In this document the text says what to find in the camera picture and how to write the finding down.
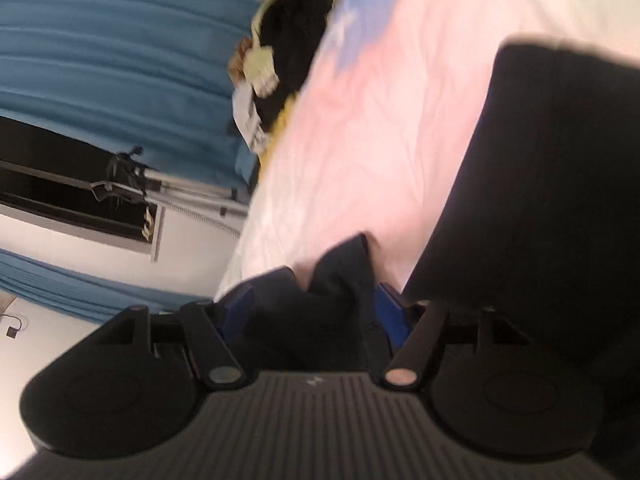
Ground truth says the pale yellow fuzzy cloth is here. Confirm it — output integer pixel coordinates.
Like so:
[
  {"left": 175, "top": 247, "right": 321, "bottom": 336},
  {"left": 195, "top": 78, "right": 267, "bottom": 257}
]
[{"left": 244, "top": 45, "right": 280, "bottom": 97}]

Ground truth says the brown patterned cloth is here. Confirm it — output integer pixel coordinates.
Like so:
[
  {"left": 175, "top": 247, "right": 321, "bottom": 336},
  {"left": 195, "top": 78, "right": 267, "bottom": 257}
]
[{"left": 227, "top": 39, "right": 252, "bottom": 82}]

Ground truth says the pink white bed blanket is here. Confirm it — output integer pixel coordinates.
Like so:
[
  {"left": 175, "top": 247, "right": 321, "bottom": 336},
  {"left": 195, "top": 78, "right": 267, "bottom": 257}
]
[{"left": 215, "top": 0, "right": 640, "bottom": 306}]

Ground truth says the black garment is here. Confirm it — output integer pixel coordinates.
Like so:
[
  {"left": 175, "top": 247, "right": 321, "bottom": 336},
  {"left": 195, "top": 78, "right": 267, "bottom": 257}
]
[{"left": 255, "top": 0, "right": 343, "bottom": 128}]

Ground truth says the white cloth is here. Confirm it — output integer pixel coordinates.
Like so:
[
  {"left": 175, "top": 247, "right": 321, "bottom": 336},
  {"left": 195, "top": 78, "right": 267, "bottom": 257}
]
[{"left": 231, "top": 82, "right": 271, "bottom": 152}]

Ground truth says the wide blue curtain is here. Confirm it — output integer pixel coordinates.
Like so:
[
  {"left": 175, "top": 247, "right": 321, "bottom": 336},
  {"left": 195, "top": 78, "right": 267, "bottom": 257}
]
[{"left": 0, "top": 0, "right": 296, "bottom": 186}]

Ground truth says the narrow blue curtain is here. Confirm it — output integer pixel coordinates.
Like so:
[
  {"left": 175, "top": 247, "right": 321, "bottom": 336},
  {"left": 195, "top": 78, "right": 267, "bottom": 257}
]
[{"left": 0, "top": 249, "right": 216, "bottom": 326}]

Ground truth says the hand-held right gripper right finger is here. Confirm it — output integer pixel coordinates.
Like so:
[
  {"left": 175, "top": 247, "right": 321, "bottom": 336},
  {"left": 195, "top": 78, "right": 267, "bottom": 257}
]
[{"left": 370, "top": 282, "right": 533, "bottom": 391}]

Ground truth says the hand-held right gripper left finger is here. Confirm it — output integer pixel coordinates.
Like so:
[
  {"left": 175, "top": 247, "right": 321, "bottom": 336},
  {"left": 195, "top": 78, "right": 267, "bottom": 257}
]
[{"left": 92, "top": 280, "right": 253, "bottom": 391}]

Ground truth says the dark window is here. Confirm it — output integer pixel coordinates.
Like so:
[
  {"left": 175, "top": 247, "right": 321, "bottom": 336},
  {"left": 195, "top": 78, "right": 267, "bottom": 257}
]
[{"left": 0, "top": 115, "right": 166, "bottom": 263}]

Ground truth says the garment steamer stand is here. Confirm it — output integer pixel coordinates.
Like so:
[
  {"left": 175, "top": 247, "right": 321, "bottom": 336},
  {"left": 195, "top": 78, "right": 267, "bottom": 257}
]
[{"left": 90, "top": 145, "right": 251, "bottom": 221}]

